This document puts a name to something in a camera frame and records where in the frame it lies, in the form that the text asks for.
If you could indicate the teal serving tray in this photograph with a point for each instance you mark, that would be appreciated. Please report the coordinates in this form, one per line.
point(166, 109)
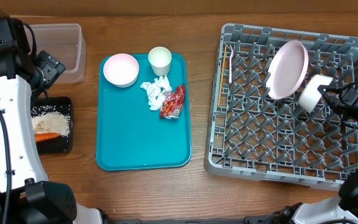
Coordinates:
point(130, 136)

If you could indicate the white round plate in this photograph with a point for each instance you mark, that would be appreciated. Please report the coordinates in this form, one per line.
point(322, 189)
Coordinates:
point(287, 70)

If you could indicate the crumpled white napkin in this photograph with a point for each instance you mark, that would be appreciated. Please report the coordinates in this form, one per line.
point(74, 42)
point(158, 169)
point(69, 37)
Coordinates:
point(157, 92)

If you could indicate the red snack wrapper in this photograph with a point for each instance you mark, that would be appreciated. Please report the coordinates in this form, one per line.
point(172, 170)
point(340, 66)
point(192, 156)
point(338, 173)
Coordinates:
point(173, 104)

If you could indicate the wooden chopstick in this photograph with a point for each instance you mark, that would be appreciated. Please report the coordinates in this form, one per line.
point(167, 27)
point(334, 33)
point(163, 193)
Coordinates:
point(222, 75)

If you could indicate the white bowl with peanuts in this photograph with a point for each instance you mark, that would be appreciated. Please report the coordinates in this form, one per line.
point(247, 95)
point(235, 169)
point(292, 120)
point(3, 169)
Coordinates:
point(310, 96)

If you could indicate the peanuts and rice pile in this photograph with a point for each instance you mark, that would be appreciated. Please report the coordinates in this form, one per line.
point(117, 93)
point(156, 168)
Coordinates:
point(48, 119)

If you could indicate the white bowl with scraps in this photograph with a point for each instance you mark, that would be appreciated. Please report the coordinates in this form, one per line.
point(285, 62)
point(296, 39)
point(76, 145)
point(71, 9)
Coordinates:
point(121, 70)

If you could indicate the black plastic tray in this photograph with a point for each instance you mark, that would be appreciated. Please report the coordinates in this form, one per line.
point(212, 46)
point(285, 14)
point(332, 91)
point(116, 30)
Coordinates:
point(63, 105)

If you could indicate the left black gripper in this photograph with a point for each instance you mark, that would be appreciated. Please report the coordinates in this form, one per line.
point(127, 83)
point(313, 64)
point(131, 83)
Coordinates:
point(51, 67)

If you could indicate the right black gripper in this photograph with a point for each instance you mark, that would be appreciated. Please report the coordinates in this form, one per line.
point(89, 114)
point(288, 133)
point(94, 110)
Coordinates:
point(345, 101)

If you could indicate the clear plastic bin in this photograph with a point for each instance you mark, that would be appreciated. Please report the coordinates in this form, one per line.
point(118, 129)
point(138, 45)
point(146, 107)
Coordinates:
point(64, 53)

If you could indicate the orange carrot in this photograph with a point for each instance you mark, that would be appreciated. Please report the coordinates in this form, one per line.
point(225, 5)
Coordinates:
point(46, 136)

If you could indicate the grey dishwasher rack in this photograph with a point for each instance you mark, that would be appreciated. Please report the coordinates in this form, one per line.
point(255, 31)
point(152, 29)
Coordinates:
point(252, 136)

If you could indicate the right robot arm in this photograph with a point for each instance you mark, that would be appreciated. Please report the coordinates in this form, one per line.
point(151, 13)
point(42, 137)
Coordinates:
point(343, 208)

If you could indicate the white paper cup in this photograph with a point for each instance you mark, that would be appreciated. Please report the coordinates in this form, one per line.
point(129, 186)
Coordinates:
point(160, 59)

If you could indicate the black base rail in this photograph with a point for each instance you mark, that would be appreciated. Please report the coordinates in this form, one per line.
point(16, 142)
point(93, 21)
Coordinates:
point(246, 220)

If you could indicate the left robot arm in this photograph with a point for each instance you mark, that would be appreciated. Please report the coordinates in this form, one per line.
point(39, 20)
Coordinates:
point(26, 194)

